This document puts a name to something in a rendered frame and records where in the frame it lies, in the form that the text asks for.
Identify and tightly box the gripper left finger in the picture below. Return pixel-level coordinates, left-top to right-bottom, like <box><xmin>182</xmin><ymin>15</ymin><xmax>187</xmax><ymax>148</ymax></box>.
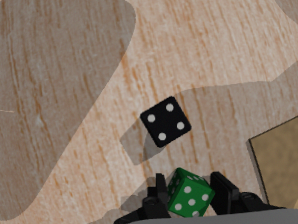
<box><xmin>113</xmin><ymin>173</ymin><xmax>171</xmax><ymax>224</ymax></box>

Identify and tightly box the green die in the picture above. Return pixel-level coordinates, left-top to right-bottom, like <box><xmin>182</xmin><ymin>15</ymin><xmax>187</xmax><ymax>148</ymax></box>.
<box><xmin>167</xmin><ymin>167</ymin><xmax>215</xmax><ymax>217</ymax></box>

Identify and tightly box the tan square mat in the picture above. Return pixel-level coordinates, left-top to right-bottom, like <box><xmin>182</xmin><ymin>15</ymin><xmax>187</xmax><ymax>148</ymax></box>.
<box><xmin>248</xmin><ymin>116</ymin><xmax>298</xmax><ymax>209</ymax></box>

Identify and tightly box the black die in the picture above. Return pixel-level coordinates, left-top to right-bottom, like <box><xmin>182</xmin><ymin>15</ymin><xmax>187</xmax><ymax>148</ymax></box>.
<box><xmin>140</xmin><ymin>96</ymin><xmax>192</xmax><ymax>148</ymax></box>

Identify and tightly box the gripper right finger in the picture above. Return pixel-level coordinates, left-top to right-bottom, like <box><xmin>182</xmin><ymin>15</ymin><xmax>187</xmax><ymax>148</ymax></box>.
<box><xmin>210</xmin><ymin>171</ymin><xmax>287</xmax><ymax>215</ymax></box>

